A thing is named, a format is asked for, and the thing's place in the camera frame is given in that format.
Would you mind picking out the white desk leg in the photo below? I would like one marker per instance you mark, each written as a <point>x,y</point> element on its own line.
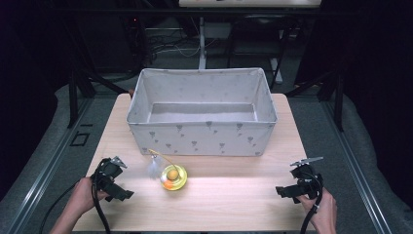
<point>202,42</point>

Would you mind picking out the person's left hand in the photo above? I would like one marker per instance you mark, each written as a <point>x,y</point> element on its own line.
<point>82,196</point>

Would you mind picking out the black metal stand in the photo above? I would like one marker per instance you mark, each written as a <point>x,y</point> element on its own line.
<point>339,100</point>
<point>74,97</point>

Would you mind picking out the white printed fabric storage box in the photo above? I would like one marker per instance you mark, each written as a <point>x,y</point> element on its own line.
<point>201,139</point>

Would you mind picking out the person's right hand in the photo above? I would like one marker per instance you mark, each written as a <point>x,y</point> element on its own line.
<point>323,213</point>

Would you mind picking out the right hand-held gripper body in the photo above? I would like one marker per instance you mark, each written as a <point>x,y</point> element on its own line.
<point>308,185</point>

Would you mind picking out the black horizontal frame bar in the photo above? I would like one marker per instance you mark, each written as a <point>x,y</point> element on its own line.
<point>195,11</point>

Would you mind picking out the yellow feather cat toy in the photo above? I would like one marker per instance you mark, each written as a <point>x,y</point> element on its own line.
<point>177,182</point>

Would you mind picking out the aluminium floor rail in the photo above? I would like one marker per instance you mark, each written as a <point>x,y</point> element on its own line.
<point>48,169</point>
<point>357,169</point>

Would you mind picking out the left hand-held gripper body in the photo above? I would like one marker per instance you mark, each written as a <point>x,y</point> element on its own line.
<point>105,175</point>

